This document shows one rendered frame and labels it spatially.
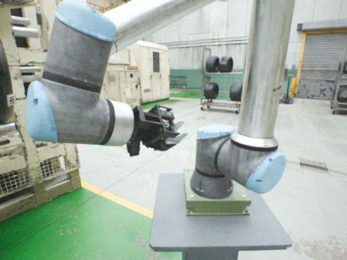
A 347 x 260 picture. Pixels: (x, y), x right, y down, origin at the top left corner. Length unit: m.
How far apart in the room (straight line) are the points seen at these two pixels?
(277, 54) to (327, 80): 11.05
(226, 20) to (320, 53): 4.92
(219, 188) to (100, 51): 0.66
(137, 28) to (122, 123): 0.24
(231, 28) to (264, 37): 11.52
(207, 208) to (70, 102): 0.67
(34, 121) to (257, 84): 0.53
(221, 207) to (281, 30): 0.64
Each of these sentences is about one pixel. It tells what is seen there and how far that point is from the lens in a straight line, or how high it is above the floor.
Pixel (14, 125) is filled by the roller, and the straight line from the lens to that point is 1.26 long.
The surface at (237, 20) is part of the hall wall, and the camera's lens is 12.13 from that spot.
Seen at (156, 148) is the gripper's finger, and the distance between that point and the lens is 0.47.
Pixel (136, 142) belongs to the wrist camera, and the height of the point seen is 1.00.
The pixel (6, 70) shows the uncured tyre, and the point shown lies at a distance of 1.15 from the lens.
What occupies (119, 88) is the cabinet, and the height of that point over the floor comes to 0.77.
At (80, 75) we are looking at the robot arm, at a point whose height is 1.15.
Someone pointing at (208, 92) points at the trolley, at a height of 0.57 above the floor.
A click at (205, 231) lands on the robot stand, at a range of 0.80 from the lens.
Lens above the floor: 1.16
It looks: 16 degrees down
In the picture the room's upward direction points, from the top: straight up
